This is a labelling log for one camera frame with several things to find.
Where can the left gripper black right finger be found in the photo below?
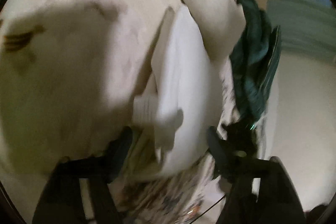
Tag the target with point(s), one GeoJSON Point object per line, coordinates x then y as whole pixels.
{"type": "Point", "coordinates": [218, 150]}

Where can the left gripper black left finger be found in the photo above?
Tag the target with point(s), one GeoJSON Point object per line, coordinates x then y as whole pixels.
{"type": "Point", "coordinates": [115, 154]}

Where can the white t-shirt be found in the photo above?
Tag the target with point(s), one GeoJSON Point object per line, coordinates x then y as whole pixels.
{"type": "Point", "coordinates": [182, 99]}

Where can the right green curtain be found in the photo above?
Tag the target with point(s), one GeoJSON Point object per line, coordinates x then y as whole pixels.
{"type": "Point", "coordinates": [307, 26]}

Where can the dark green folded blanket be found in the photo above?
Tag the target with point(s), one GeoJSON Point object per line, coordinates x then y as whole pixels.
{"type": "Point", "coordinates": [254, 61]}

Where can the floral bed cover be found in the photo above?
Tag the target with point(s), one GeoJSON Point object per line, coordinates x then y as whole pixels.
{"type": "Point", "coordinates": [69, 72]}

